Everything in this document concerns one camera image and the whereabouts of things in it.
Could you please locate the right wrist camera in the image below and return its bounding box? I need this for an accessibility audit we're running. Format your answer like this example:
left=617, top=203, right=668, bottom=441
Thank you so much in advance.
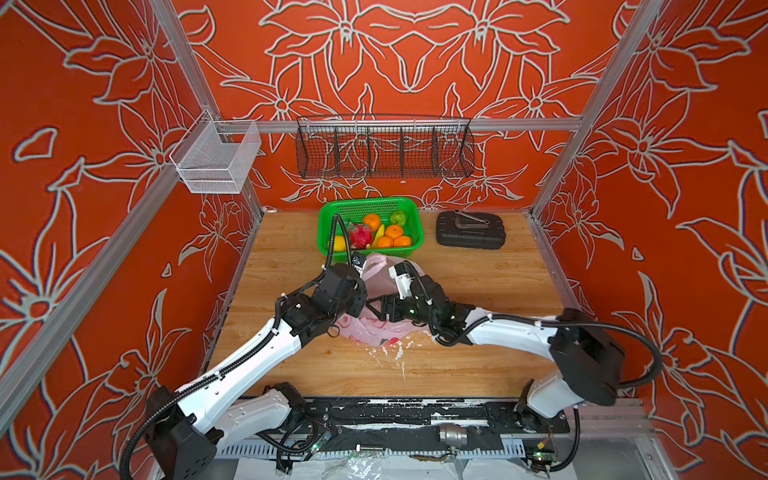
left=388, top=261, right=414, bottom=300

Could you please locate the yellow apple fruit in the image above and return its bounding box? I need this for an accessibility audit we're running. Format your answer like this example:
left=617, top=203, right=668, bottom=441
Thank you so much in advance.
left=332, top=235, right=347, bottom=252

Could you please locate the clear plastic wall bin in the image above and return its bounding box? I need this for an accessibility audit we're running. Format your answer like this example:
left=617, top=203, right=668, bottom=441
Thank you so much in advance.
left=170, top=110, right=262, bottom=194

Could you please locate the red dragon fruit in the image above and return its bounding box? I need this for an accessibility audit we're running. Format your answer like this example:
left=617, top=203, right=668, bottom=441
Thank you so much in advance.
left=348, top=223, right=374, bottom=250

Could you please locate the green plastic basket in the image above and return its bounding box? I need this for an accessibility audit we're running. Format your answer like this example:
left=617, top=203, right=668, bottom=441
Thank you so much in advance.
left=317, top=197, right=425, bottom=261

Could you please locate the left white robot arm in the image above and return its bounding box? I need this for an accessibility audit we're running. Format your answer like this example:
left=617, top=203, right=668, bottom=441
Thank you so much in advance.
left=119, top=250, right=367, bottom=479

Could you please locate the orange fruit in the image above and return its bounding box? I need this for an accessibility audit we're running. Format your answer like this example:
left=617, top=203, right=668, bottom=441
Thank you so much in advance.
left=385, top=224, right=404, bottom=239
left=362, top=213, right=381, bottom=233
left=393, top=235, right=412, bottom=248
left=376, top=235, right=395, bottom=249

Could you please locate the black plastic tool case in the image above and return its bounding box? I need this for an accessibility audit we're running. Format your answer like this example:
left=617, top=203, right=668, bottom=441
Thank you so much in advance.
left=436, top=210, right=506, bottom=250

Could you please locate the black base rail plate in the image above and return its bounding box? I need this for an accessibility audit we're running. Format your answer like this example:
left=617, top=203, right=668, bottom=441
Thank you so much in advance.
left=304, top=396, right=571, bottom=436

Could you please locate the green fruit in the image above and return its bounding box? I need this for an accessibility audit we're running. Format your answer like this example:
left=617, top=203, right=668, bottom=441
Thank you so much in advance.
left=389, top=209, right=408, bottom=227

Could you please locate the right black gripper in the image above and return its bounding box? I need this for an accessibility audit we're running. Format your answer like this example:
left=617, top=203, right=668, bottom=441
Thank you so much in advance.
left=364, top=290, right=440, bottom=328

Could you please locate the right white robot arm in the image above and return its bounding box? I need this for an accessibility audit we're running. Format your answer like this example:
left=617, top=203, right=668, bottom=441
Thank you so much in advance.
left=367, top=278, right=664, bottom=419

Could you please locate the pink plastic bag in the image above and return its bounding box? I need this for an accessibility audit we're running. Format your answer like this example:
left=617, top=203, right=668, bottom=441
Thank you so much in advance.
left=336, top=253, right=427, bottom=347

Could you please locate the black wire wall basket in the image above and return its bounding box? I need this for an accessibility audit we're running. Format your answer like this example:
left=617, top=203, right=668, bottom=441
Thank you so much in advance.
left=295, top=114, right=476, bottom=180

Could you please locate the yellow banana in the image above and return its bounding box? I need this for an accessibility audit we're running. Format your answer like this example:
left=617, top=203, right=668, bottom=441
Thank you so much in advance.
left=371, top=225, right=386, bottom=249

